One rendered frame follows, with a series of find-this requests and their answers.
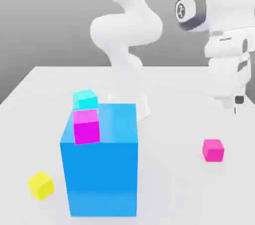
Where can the small yellow cube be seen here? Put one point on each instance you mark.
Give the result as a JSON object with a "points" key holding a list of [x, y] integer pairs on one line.
{"points": [[40, 186]]}

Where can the large blue box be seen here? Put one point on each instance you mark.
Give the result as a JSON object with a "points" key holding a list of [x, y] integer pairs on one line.
{"points": [[101, 169]]}

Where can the small magenta cube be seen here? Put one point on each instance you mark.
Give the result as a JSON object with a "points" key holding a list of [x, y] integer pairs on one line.
{"points": [[86, 131]]}

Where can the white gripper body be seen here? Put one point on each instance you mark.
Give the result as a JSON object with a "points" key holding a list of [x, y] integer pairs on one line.
{"points": [[225, 77]]}

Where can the small pink cube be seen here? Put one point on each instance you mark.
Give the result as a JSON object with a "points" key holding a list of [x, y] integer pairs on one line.
{"points": [[213, 151]]}

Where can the small cyan cube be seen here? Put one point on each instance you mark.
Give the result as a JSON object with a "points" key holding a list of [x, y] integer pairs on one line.
{"points": [[85, 99]]}

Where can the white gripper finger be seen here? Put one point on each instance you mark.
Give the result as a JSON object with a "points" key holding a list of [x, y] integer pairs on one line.
{"points": [[239, 100], [228, 104]]}

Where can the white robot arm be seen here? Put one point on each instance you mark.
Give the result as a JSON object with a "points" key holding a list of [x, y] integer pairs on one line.
{"points": [[127, 29]]}

